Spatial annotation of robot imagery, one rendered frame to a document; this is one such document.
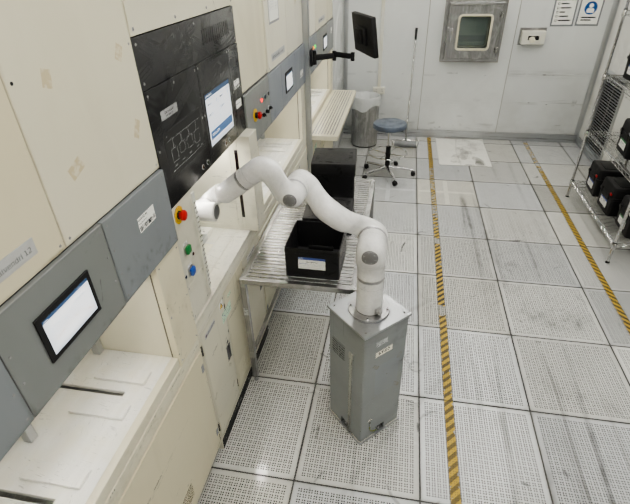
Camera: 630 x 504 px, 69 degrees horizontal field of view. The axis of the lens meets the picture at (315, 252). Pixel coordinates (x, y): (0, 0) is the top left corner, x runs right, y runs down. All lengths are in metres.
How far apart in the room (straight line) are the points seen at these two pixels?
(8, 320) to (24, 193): 0.27
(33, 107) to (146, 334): 0.97
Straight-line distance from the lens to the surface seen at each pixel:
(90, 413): 1.80
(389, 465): 2.53
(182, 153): 1.75
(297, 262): 2.28
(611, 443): 2.96
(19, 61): 1.16
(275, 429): 2.64
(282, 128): 3.81
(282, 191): 1.75
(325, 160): 3.00
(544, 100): 6.60
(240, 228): 2.55
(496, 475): 2.62
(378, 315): 2.09
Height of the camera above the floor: 2.15
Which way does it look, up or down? 34 degrees down
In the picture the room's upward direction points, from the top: 2 degrees counter-clockwise
